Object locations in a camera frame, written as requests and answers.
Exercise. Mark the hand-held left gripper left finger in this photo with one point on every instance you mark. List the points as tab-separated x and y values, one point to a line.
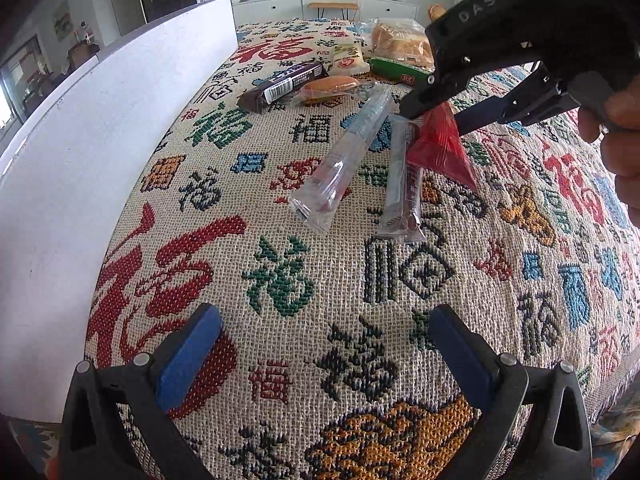
190	355

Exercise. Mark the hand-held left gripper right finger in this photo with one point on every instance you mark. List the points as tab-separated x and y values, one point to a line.
460	360

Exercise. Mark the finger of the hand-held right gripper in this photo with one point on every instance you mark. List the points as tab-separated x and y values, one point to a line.
425	97
520	102

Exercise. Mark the green snack box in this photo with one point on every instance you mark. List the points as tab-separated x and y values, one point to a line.
395	71

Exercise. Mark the red snack packet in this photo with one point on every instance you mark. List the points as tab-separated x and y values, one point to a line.
440	145

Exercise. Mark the bagged bread loaf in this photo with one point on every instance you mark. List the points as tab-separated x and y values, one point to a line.
400	40

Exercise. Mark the cream snack packet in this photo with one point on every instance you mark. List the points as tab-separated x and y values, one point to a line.
342	60

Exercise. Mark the narrow clear snack packet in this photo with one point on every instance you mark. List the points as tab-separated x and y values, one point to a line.
400	185

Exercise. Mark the orange bun packet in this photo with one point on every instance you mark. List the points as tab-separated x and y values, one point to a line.
332	87

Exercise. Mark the wide clear snack packet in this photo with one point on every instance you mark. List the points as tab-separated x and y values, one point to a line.
340	160

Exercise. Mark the dark brown snack bar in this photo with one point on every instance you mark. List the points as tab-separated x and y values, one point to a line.
280	87

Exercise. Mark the person's right hand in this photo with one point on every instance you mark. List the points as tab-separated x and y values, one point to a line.
622	145

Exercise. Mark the orange lounge chair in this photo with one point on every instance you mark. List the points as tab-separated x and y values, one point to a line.
437	11

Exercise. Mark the printed woven blanket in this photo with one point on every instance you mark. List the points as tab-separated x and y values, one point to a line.
300	310

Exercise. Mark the wooden stool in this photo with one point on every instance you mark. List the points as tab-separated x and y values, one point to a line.
332	6

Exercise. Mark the white low cabinet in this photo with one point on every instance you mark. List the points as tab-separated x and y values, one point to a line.
280	7

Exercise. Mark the framed wall picture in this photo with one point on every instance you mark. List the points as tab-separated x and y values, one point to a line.
62	20

